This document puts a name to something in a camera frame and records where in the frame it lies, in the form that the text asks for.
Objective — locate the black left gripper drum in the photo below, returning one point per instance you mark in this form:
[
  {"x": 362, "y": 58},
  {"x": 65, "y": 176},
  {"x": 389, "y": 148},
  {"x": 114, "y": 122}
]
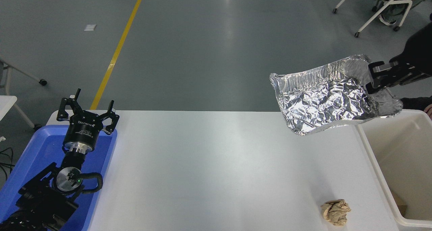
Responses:
[{"x": 82, "y": 131}]

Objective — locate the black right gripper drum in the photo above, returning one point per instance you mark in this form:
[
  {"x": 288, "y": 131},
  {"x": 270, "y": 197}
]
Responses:
[{"x": 420, "y": 50}]

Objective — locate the silver foil plate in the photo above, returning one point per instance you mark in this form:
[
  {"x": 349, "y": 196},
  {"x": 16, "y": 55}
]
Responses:
[{"x": 320, "y": 99}]

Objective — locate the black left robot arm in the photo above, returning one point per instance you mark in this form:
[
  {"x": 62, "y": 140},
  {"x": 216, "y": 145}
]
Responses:
[{"x": 40, "y": 207}]

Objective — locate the person's hand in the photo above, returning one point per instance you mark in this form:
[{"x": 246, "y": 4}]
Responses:
[{"x": 429, "y": 110}]

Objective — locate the person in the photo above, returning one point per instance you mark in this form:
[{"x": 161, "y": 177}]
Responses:
[
  {"x": 388, "y": 19},
  {"x": 416, "y": 103}
]

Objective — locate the blue plastic tray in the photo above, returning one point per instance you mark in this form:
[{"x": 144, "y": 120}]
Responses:
[{"x": 40, "y": 146}]

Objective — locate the white-legged office chair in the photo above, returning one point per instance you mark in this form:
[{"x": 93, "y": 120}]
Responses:
[{"x": 371, "y": 16}]

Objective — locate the white side table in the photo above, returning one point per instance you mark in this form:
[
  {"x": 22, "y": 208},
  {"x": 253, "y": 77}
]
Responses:
[{"x": 6, "y": 106}]

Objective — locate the large pale plastic bin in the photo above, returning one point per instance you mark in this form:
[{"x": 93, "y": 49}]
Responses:
[{"x": 405, "y": 150}]

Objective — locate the crumpled tan paper ball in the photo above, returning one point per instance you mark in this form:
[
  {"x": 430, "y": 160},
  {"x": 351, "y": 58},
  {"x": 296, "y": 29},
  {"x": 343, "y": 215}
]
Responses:
[{"x": 335, "y": 212}]

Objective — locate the grey wheeled metal frame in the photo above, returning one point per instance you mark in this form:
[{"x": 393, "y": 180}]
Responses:
[{"x": 25, "y": 74}]

